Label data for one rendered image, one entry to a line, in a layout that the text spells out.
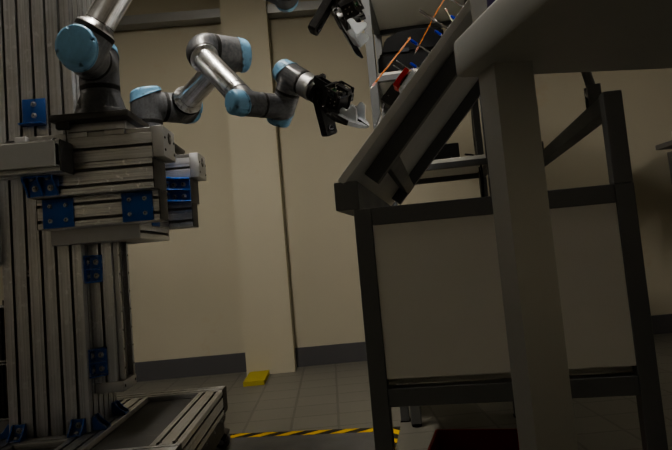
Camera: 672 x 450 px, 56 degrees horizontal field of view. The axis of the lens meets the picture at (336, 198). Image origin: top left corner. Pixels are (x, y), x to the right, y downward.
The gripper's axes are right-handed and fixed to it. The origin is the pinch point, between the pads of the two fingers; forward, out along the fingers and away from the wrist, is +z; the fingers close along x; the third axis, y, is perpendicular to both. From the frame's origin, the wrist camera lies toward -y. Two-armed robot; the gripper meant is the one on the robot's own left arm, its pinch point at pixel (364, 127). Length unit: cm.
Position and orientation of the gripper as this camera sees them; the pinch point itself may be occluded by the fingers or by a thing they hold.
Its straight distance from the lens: 175.7
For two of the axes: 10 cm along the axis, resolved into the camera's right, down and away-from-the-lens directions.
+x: 6.9, -3.4, 6.4
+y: 1.5, -8.0, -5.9
